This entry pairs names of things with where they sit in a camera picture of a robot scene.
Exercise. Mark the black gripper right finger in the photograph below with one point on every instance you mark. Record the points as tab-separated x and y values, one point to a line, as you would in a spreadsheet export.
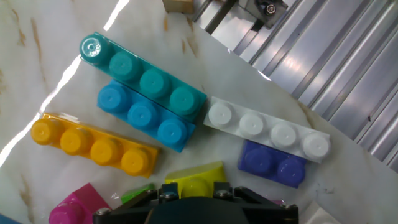
267	211

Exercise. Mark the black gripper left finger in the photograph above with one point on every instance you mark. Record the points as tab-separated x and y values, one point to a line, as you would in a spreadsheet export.
130	208

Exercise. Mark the yellow two-stud block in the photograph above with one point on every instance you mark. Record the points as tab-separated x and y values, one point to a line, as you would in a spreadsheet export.
196	177

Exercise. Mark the green two-stud block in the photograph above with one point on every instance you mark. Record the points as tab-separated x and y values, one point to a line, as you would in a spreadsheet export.
136	193

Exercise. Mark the purple two-stud block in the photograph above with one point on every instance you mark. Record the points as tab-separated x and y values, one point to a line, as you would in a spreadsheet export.
270	165

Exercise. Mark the magenta three-stud block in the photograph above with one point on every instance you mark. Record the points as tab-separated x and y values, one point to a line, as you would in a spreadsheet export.
77	205

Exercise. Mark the orange four-stud block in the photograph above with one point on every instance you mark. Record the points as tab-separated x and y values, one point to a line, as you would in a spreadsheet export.
93	146

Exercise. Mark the white four-stud block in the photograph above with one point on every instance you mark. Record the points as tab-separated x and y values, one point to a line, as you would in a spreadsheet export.
267	130

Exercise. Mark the light blue three-stud block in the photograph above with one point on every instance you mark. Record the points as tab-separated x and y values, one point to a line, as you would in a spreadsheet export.
143	116

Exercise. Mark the teal four-stud block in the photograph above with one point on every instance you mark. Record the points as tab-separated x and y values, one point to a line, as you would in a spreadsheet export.
140	76

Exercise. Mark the white marble pattern board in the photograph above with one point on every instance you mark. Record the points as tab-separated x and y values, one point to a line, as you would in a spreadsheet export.
46	37

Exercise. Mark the small wooden cube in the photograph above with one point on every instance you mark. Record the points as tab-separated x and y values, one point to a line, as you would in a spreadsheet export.
178	5

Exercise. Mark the black camera stand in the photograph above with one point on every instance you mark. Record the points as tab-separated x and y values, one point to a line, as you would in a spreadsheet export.
267	11

